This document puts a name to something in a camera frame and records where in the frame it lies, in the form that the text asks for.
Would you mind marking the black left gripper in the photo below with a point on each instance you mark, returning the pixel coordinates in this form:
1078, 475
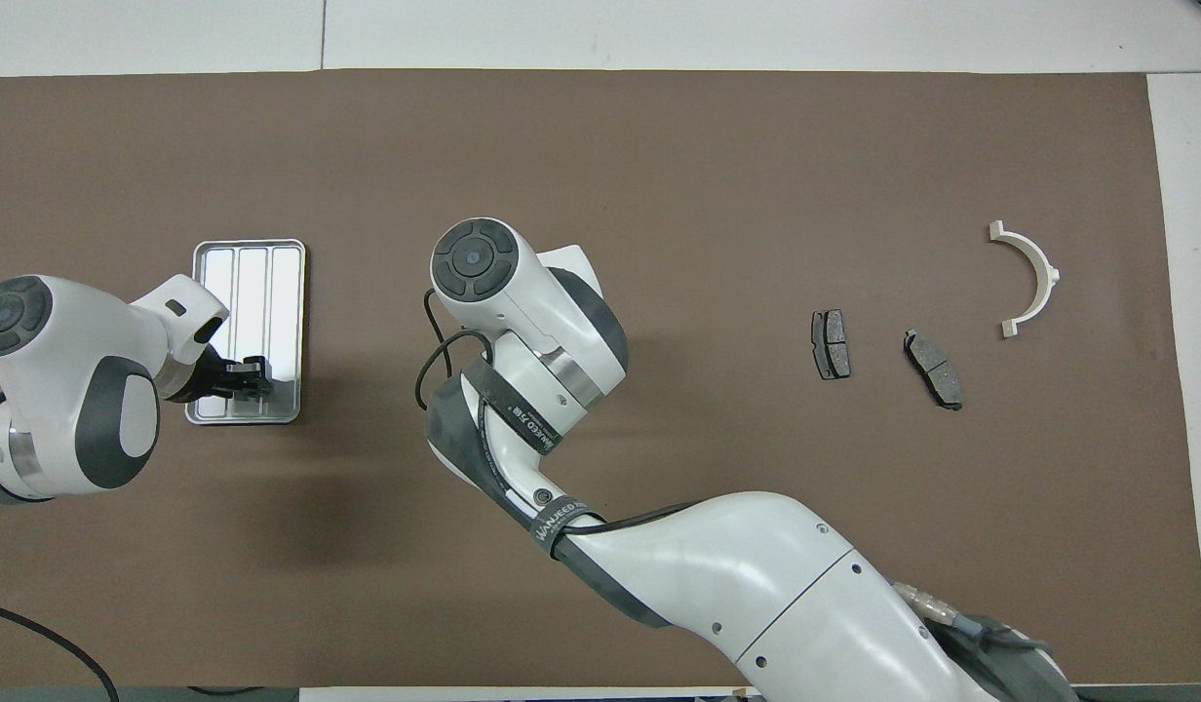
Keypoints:
211, 375

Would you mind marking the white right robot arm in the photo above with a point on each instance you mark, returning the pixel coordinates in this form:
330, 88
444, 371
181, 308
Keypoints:
737, 565

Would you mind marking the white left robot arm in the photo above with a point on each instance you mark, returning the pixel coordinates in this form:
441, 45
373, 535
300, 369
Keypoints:
64, 390

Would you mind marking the silver metal tray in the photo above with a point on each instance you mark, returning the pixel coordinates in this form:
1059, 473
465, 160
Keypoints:
254, 292

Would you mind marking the brown table mat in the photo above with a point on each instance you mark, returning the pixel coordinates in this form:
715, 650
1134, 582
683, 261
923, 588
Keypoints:
756, 146

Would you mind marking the dark rectangular brake pad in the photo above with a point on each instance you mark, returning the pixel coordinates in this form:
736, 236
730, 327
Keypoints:
831, 344

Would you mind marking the dark curved brake pad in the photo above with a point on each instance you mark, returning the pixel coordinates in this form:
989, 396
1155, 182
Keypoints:
932, 370

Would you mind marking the white curved plastic bracket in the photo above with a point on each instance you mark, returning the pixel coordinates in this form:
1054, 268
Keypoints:
1025, 244

